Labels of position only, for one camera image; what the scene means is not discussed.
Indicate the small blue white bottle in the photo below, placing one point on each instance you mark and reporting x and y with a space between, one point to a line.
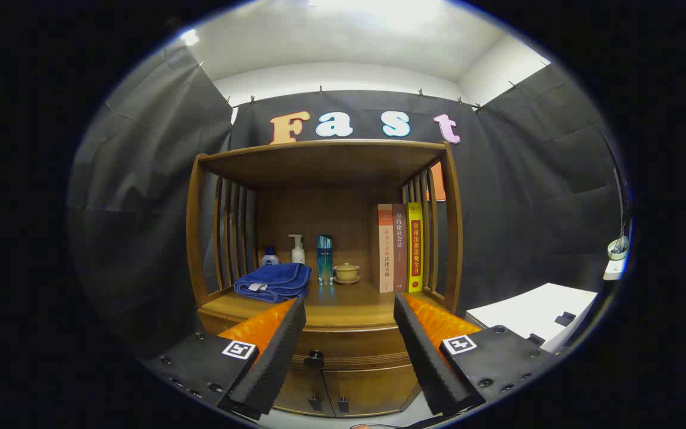
270 258

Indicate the white appliance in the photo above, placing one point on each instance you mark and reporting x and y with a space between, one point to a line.
527 313

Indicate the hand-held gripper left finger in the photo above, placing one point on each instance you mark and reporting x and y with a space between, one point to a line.
277 357

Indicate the wooden cabinet door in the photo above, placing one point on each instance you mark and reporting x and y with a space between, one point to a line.
301 387
373 390

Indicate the yellow book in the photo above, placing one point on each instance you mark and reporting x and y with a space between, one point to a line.
415 250

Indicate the wooden countertop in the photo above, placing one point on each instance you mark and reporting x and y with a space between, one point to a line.
349 304

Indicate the beige lidded teacup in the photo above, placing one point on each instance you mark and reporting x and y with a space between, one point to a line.
347 273

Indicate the wooden drawer with black knob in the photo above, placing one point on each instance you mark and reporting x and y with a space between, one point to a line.
355 345

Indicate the black backdrop cloth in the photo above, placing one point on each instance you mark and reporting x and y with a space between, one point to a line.
140 179

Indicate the brown book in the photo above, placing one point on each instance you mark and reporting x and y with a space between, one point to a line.
399 250

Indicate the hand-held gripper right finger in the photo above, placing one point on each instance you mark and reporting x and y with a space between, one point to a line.
426 357

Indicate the beige orange book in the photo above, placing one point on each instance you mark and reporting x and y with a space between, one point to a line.
384 250

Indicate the white pump bottle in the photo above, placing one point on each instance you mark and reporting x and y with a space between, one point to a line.
298 253

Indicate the tall blue glass bottle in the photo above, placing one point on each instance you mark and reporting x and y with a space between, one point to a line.
325 262

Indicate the wooden cabinet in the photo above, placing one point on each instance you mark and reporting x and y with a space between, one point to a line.
325 161

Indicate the small white green device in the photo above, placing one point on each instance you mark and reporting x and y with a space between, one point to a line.
617 250

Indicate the folded blue towel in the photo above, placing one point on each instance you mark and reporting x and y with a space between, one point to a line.
271 280

